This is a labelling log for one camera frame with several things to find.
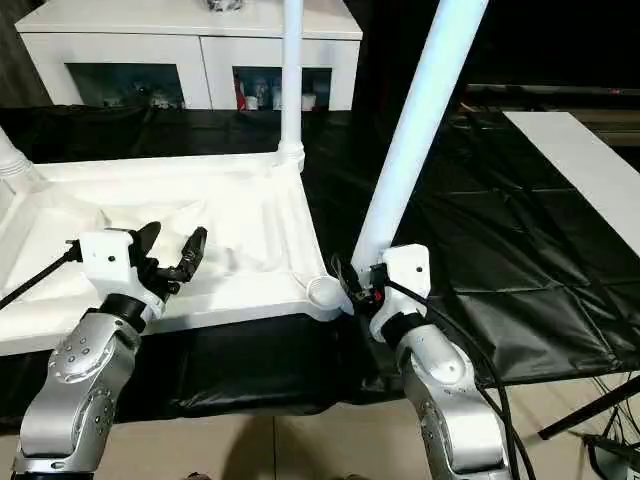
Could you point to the white cabinet with glass doors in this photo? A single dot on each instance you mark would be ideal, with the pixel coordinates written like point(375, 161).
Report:
point(150, 40)

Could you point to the black mat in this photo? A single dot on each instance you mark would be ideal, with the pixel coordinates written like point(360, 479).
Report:
point(500, 225)

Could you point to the white flat board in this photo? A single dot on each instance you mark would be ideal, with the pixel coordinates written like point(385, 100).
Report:
point(585, 150)

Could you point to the black object pile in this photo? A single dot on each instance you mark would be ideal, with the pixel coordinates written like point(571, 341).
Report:
point(225, 4)

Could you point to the black cabinet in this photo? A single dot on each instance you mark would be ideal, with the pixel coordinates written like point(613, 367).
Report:
point(550, 40)

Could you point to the black router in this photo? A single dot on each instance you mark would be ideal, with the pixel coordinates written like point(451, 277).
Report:
point(615, 457)

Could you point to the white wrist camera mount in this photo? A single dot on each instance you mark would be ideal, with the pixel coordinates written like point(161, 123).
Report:
point(407, 275)
point(107, 260)

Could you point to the grey curtain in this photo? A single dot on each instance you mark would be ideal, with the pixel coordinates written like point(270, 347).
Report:
point(20, 50)

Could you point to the black stand leg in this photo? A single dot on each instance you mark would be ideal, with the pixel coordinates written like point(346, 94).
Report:
point(590, 407)

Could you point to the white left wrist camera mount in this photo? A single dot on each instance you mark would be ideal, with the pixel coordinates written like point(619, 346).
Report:
point(107, 260)

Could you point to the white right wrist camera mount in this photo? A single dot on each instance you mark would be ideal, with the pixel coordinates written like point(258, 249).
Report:
point(407, 275)

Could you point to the white plastic table leg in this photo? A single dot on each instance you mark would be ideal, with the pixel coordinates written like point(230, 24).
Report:
point(415, 125)
point(292, 75)
point(15, 155)

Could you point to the small white cup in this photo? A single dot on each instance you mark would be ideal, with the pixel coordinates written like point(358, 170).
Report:
point(308, 101)

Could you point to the white plastic table top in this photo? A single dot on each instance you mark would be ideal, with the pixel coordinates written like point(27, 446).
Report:
point(250, 210)

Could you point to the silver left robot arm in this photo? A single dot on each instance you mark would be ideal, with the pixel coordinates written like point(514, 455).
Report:
point(80, 380)

